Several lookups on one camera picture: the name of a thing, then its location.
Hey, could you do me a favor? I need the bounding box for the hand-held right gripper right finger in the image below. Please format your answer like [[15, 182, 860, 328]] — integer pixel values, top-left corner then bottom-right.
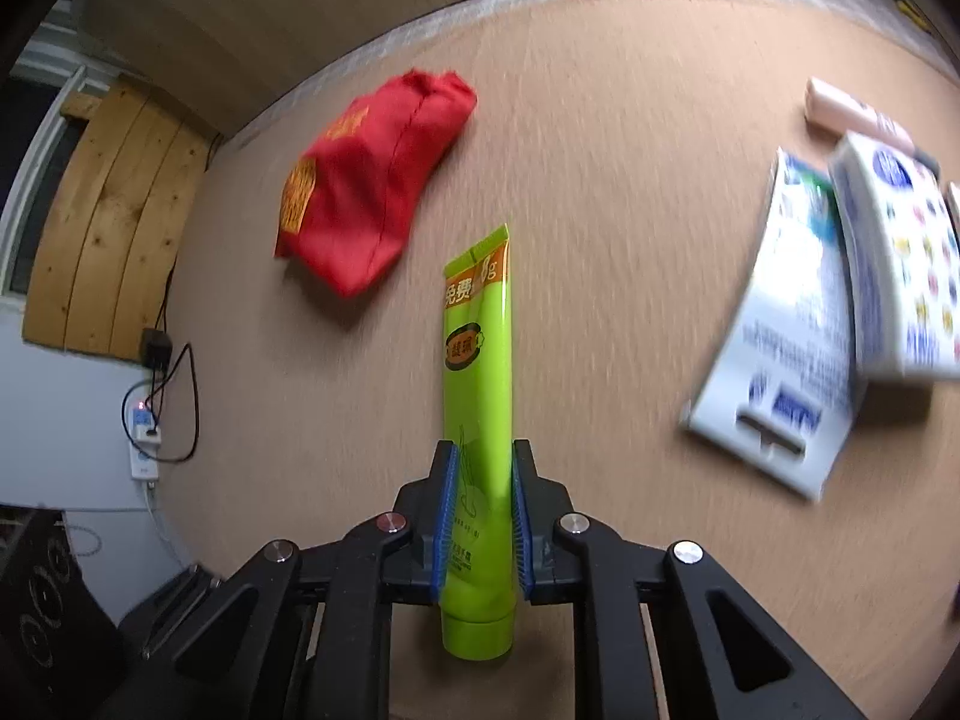
[[512, 439, 871, 720]]

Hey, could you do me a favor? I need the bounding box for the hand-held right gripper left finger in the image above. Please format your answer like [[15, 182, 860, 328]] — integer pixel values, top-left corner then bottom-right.
[[97, 439, 460, 720]]

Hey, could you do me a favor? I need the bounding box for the green tube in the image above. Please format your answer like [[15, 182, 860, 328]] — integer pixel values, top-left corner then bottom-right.
[[439, 225, 518, 661]]

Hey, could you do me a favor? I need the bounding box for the white packet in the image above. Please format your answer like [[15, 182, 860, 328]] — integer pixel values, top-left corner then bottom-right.
[[681, 148, 863, 502]]

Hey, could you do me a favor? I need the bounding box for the red cloth bag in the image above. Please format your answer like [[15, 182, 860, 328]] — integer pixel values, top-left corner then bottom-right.
[[274, 69, 479, 299]]

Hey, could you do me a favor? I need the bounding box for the colourful print tissue pack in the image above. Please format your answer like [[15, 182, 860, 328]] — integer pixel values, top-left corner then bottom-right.
[[829, 131, 960, 380]]

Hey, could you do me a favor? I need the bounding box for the white power strip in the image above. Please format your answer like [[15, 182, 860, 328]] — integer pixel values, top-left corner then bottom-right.
[[122, 382, 162, 481]]

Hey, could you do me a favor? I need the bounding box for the black power adapter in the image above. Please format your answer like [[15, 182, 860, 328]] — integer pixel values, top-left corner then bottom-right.
[[142, 328, 175, 372]]

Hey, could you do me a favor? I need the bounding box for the black speaker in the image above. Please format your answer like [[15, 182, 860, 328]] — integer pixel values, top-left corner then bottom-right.
[[0, 506, 128, 720]]

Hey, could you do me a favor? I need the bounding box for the wooden plank panel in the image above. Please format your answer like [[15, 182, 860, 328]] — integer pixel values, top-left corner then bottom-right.
[[22, 79, 222, 368]]

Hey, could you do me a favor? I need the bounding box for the white bottle with grey cap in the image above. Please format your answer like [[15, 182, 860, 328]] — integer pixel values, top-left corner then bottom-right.
[[805, 77, 920, 155]]

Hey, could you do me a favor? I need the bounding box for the light wooden cabinet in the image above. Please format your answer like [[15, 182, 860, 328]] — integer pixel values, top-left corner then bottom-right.
[[79, 0, 597, 136]]

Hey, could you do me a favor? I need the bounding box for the black cable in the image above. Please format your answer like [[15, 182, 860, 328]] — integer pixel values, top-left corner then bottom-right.
[[146, 270, 200, 464]]

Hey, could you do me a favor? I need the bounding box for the white cable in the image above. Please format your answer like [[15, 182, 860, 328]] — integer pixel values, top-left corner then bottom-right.
[[64, 478, 188, 563]]

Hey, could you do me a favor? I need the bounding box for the white window frame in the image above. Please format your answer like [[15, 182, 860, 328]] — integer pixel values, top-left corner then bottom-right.
[[0, 15, 125, 301]]

